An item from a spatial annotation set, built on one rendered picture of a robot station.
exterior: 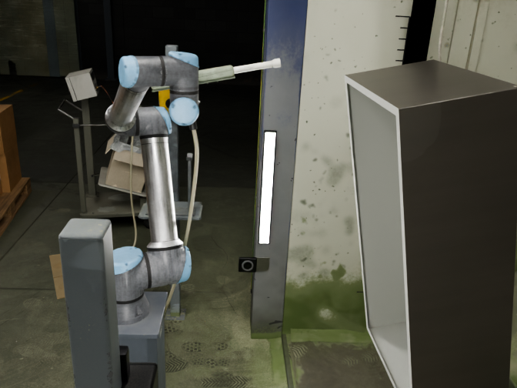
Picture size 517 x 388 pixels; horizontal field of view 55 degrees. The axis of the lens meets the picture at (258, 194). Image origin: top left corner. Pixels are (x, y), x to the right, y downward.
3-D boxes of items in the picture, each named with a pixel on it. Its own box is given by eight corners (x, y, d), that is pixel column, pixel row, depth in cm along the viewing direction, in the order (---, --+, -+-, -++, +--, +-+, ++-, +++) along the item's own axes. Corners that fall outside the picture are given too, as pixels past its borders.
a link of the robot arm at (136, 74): (100, 113, 206) (119, 46, 144) (131, 112, 211) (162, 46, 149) (104, 140, 205) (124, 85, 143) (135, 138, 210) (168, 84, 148)
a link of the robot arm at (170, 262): (146, 285, 215) (128, 109, 211) (185, 278, 222) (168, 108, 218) (153, 292, 201) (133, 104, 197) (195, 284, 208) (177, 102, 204)
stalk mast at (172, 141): (181, 312, 320) (178, 45, 259) (179, 317, 314) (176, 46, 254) (171, 311, 319) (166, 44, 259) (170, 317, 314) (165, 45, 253)
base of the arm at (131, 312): (98, 324, 201) (96, 303, 197) (108, 298, 219) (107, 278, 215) (145, 325, 202) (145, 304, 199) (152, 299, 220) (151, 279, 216)
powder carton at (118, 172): (100, 164, 446) (112, 122, 435) (148, 176, 460) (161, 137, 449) (96, 185, 397) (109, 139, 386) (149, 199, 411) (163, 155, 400)
